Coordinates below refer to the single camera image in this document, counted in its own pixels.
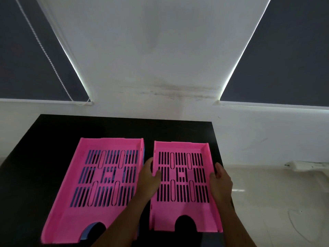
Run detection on dark grey roller blind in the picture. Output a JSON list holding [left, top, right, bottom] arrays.
[[221, 0, 329, 108], [0, 0, 90, 102]]

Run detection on person's right hand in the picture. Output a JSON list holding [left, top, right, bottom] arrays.
[[209, 162, 233, 207]]

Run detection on person's left forearm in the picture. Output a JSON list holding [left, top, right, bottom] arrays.
[[91, 199, 153, 247]]

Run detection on person's right forearm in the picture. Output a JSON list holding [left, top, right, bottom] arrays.
[[218, 203, 255, 247]]

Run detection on person's left hand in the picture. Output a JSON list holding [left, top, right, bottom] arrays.
[[136, 157, 162, 203]]

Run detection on thin white floor cable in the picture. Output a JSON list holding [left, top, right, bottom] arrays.
[[287, 208, 313, 244]]

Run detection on white power strip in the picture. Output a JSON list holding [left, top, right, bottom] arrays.
[[285, 160, 329, 172]]

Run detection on white window sill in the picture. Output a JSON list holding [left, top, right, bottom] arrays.
[[213, 100, 329, 111], [0, 98, 94, 106]]

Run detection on blue paper tray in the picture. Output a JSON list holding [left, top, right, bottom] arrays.
[[71, 145, 146, 241]]

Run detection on white bead chain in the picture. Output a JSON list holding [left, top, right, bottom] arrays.
[[14, 0, 91, 103]]

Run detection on pink slotted paper tray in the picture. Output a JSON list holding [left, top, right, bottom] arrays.
[[41, 137, 144, 246], [149, 141, 223, 233]]

